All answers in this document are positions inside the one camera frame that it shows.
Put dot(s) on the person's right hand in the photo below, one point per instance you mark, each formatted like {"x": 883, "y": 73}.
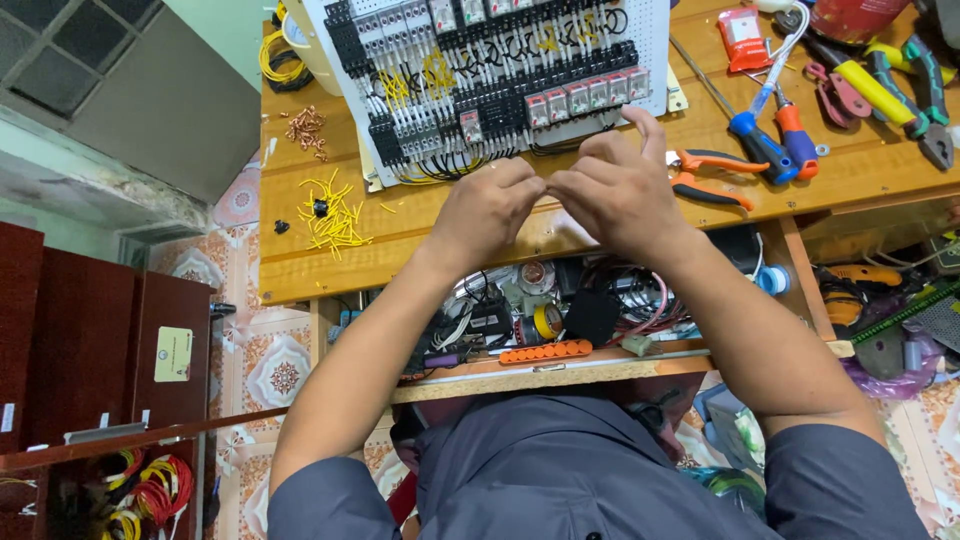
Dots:
{"x": 630, "y": 202}

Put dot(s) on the person's left hand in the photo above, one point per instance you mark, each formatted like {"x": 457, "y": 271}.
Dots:
{"x": 480, "y": 217}

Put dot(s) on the person's right fingers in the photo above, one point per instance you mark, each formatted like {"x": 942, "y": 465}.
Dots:
{"x": 611, "y": 157}

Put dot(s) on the person's left fingers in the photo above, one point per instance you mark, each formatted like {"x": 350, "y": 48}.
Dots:
{"x": 517, "y": 178}

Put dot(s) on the wooden workbench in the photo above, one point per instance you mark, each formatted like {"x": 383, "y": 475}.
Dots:
{"x": 420, "y": 240}

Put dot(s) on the yellow tape roll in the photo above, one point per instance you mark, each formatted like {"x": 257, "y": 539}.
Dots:
{"x": 546, "y": 322}

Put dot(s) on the cluttered under-table shelf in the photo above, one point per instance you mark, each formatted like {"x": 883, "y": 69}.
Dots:
{"x": 600, "y": 307}

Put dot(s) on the orange bit holder strip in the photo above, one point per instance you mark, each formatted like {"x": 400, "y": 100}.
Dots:
{"x": 545, "y": 351}

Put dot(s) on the red plastic packet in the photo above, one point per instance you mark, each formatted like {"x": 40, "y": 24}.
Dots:
{"x": 742, "y": 39}

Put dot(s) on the small black plastic clip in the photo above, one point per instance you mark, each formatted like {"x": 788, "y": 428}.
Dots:
{"x": 321, "y": 208}
{"x": 281, "y": 226}

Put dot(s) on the blue tape roll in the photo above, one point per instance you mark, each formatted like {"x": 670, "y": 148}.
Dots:
{"x": 774, "y": 280}

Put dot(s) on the pile of copper ferrules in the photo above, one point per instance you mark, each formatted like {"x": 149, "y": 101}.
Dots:
{"x": 306, "y": 131}

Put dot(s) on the orange power drill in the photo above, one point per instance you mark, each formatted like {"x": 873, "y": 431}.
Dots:
{"x": 855, "y": 285}

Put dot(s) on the red metal can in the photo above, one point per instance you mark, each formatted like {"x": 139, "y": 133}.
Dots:
{"x": 855, "y": 19}

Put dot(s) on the person's grey shirt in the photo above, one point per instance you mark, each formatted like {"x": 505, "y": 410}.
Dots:
{"x": 585, "y": 480}

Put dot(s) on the green perforated strip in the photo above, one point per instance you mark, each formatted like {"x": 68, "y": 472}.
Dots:
{"x": 907, "y": 311}

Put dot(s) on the purple plastic bag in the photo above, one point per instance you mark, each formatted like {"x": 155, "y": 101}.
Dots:
{"x": 900, "y": 379}

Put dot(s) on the pale yellow label card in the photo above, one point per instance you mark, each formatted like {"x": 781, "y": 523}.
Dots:
{"x": 173, "y": 354}

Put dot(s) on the dark red cabinet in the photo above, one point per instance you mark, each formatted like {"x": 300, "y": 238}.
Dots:
{"x": 82, "y": 337}

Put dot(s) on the barred window grille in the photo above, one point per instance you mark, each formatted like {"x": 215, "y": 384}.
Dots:
{"x": 60, "y": 45}

